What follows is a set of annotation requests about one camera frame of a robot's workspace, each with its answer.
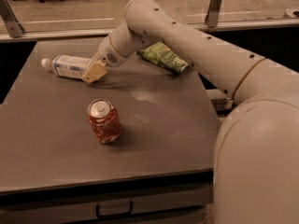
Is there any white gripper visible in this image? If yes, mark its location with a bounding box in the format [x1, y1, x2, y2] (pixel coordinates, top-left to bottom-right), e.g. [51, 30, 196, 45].
[81, 36, 126, 84]

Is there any clear blue-label plastic bottle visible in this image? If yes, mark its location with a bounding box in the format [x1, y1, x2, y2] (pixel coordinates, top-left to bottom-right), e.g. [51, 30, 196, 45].
[41, 55, 91, 79]

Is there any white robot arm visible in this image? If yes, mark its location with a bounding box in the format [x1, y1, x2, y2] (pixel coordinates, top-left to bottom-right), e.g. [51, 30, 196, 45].
[83, 0, 299, 224]

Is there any red soda can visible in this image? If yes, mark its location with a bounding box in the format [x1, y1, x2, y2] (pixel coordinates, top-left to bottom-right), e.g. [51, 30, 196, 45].
[87, 99, 122, 144]

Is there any green chip bag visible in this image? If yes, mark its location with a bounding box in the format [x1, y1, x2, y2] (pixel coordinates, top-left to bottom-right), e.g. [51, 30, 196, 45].
[135, 42, 189, 75]

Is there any grey table drawer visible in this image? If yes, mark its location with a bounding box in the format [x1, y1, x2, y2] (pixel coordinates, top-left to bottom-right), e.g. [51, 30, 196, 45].
[0, 182, 213, 224]

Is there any left metal glass bracket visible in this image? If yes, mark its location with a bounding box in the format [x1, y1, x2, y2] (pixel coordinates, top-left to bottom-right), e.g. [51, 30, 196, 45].
[0, 0, 24, 38]

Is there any metal glass bracket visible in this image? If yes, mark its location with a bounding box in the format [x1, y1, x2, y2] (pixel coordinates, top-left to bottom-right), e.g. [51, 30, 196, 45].
[205, 0, 222, 28]
[0, 0, 24, 38]

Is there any right metal glass bracket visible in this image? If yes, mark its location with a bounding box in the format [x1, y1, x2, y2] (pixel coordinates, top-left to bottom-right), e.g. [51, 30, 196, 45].
[205, 0, 222, 28]

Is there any black drawer handle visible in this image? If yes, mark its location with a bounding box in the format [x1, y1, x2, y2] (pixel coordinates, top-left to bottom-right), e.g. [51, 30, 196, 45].
[95, 201, 134, 220]

